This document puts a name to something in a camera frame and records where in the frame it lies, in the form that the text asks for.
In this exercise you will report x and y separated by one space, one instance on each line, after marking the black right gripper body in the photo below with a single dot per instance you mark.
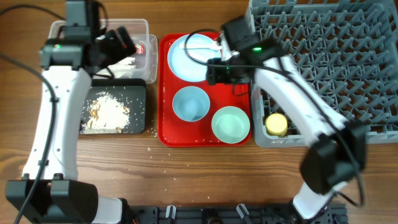
212 71

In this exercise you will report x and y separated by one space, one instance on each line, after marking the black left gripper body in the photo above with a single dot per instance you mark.
114 46

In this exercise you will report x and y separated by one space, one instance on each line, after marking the red snack wrapper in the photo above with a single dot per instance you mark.
140 49

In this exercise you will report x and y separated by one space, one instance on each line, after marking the light blue bowl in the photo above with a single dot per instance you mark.
191 104

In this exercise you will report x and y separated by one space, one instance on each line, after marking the yellow plastic cup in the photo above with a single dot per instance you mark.
276 125

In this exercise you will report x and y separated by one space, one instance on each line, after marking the rice and food leftovers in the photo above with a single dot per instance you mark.
105 113

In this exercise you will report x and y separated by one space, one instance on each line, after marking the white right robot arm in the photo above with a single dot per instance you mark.
337 148

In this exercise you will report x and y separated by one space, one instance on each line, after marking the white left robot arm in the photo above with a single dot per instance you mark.
49 191

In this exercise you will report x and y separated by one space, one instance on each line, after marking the grey dishwasher rack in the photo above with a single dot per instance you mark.
346 50

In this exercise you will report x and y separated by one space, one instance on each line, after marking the white plastic spoon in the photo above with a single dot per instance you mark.
211 46

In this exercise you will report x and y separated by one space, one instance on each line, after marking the clear plastic bin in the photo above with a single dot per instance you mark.
146 64

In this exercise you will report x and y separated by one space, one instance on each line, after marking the light blue plate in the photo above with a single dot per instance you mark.
182 66

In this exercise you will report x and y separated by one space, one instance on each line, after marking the black plastic tray bin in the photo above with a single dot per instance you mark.
134 91

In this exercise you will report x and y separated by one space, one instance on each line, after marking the mint green bowl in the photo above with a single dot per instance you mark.
230 125

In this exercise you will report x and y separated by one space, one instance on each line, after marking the red serving tray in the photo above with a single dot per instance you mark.
174 132

